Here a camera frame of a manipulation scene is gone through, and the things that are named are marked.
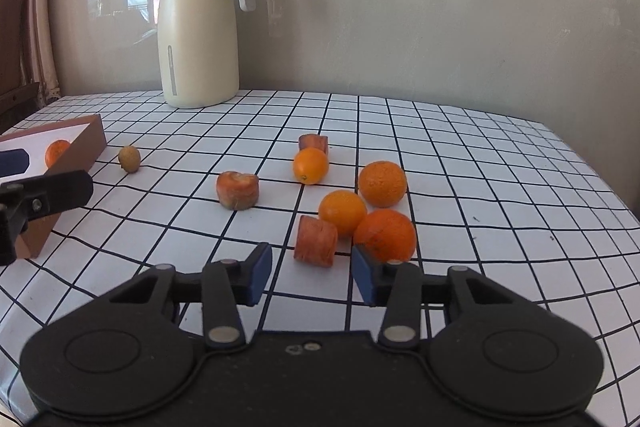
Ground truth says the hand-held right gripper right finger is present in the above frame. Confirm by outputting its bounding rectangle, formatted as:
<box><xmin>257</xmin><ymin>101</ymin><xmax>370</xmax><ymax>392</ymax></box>
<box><xmin>350</xmin><ymin>244</ymin><xmax>538</xmax><ymax>350</ymax></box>

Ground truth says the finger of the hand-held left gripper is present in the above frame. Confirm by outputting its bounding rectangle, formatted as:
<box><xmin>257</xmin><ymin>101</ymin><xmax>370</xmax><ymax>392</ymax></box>
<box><xmin>0</xmin><ymin>149</ymin><xmax>30</xmax><ymax>177</ymax></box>
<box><xmin>0</xmin><ymin>170</ymin><xmax>94</xmax><ymax>265</ymax></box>

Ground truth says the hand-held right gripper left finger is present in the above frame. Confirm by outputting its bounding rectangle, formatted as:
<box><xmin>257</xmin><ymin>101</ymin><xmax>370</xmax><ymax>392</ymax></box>
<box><xmin>107</xmin><ymin>242</ymin><xmax>273</xmax><ymax>350</ymax></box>

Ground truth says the brown cardboard box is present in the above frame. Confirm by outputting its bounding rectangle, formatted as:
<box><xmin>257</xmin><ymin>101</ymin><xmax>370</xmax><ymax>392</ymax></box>
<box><xmin>0</xmin><ymin>114</ymin><xmax>107</xmax><ymax>259</ymax></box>

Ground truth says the carrot piece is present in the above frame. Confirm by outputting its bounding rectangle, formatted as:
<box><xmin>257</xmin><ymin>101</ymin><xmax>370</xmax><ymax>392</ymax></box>
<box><xmin>298</xmin><ymin>134</ymin><xmax>331</xmax><ymax>156</ymax></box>
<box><xmin>294</xmin><ymin>215</ymin><xmax>339</xmax><ymax>268</ymax></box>
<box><xmin>216</xmin><ymin>171</ymin><xmax>260</xmax><ymax>211</ymax></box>

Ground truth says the small yellowish orange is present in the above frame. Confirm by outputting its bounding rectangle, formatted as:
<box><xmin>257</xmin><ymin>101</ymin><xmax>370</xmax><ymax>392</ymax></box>
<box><xmin>293</xmin><ymin>148</ymin><xmax>330</xmax><ymax>186</ymax></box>
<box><xmin>318</xmin><ymin>190</ymin><xmax>368</xmax><ymax>238</ymax></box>

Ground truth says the small brown longan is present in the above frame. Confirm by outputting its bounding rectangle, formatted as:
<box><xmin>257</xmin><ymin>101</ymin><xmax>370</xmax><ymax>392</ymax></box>
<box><xmin>118</xmin><ymin>146</ymin><xmax>141</xmax><ymax>174</ymax></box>

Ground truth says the beige patterned curtain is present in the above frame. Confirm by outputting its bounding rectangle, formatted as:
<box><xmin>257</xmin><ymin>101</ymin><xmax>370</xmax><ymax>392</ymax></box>
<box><xmin>0</xmin><ymin>0</ymin><xmax>62</xmax><ymax>108</ymax></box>

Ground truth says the white black-grid tablecloth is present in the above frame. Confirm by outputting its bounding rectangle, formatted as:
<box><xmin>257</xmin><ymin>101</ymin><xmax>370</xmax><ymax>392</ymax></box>
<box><xmin>0</xmin><ymin>90</ymin><xmax>640</xmax><ymax>427</ymax></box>

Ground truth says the cream thermos jug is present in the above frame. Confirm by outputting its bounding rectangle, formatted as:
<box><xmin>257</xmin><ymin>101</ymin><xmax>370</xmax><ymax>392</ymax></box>
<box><xmin>157</xmin><ymin>0</ymin><xmax>258</xmax><ymax>109</ymax></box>

